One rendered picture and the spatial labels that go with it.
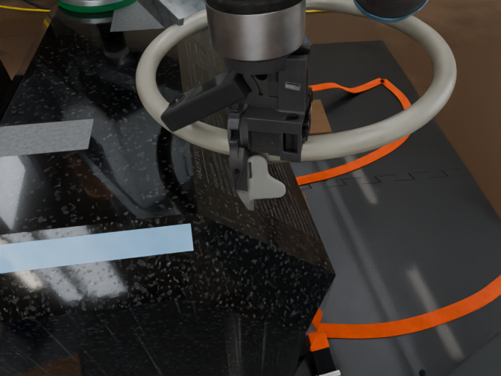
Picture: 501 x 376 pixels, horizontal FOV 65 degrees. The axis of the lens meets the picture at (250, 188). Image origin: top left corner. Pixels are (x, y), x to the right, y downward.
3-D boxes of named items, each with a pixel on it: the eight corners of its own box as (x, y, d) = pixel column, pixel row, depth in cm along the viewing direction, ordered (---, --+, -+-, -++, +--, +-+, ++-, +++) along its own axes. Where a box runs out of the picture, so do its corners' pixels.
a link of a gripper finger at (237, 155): (243, 198, 46) (241, 128, 41) (230, 195, 46) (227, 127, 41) (254, 177, 49) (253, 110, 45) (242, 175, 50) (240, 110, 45)
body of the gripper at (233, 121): (300, 169, 43) (303, 67, 35) (225, 160, 45) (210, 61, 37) (310, 128, 48) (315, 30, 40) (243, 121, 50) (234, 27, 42)
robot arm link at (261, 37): (190, 13, 33) (224, -25, 40) (199, 66, 37) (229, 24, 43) (295, 16, 31) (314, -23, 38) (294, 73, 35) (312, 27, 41)
